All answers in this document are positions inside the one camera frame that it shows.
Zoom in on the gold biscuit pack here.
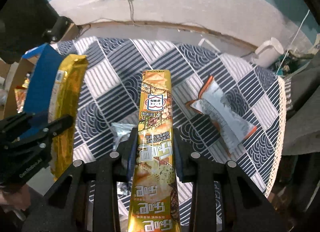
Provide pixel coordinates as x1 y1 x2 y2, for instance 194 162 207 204
48 54 88 179

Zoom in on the dark foil snack pack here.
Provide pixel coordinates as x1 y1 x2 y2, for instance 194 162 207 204
111 122 137 197

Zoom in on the silver orange-edged snack bag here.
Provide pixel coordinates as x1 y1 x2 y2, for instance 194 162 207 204
185 76 257 153

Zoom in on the gold long cracker pack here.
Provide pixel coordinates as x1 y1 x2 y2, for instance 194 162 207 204
128 70 181 231

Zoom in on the red translucent snack bag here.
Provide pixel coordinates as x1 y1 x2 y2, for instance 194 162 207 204
14 72 31 113

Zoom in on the person's left hand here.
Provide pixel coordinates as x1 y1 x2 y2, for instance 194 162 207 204
0 184 31 211

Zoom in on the blue cardboard box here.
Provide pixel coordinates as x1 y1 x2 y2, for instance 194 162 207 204
4 44 63 138

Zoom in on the navy white patterned tablecloth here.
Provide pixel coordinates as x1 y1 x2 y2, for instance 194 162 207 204
54 37 286 196

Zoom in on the white electric kettle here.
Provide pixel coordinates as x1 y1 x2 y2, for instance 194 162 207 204
253 37 284 68

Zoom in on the grey power cable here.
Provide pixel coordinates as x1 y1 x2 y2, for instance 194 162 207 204
123 0 138 26

